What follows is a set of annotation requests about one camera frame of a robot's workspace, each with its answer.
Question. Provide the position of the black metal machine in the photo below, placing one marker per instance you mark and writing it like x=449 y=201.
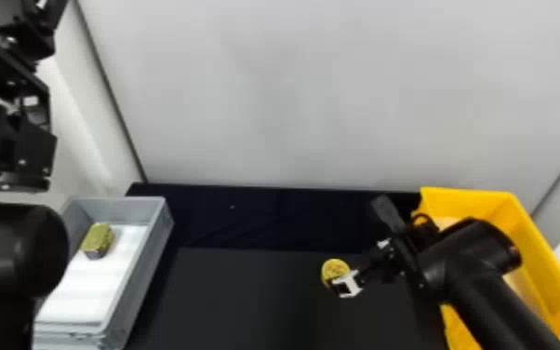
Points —
x=11 y=122

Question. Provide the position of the yellow rectangular box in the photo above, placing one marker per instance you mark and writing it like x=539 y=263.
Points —
x=539 y=264

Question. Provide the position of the grey crate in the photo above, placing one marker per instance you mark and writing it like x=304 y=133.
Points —
x=155 y=244

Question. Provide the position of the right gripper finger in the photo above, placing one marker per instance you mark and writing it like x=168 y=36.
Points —
x=346 y=275
x=350 y=292

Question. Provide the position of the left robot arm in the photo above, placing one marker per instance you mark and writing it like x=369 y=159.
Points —
x=6 y=264

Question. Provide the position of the white foam liner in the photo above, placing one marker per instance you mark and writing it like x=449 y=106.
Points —
x=94 y=288

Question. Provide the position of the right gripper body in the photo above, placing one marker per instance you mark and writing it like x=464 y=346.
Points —
x=386 y=261

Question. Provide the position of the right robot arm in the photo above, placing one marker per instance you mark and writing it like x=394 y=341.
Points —
x=470 y=273

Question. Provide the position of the round yellow can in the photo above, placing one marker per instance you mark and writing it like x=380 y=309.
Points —
x=333 y=270

